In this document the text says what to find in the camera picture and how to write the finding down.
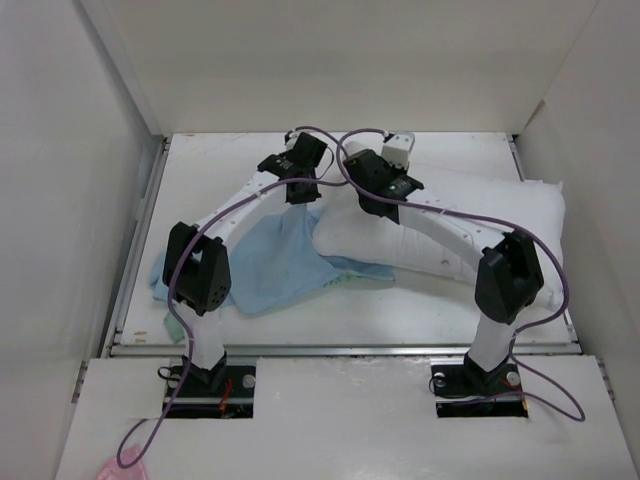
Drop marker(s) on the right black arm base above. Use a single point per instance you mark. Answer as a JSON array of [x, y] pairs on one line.
[[464, 391]]

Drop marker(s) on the white pillow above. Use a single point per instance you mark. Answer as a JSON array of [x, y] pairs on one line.
[[471, 210]]

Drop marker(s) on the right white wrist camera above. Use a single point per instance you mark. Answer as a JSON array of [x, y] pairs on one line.
[[397, 148]]

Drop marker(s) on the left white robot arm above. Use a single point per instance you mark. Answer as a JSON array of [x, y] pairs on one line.
[[197, 269]]

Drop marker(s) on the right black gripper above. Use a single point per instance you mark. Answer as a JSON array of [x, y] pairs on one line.
[[399, 171]]

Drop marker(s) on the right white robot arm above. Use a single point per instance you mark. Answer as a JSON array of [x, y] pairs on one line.
[[508, 275]]

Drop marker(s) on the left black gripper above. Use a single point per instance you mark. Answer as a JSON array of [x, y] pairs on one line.
[[309, 197]]

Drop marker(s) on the front aluminium rail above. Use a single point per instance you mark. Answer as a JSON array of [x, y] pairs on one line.
[[131, 351]]

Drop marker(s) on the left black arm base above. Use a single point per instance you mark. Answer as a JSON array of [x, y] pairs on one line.
[[226, 393]]

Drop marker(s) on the pink cloth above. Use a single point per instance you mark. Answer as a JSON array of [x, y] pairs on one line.
[[112, 471]]

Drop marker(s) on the light blue pillowcase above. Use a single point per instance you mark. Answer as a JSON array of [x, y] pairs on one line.
[[276, 264]]

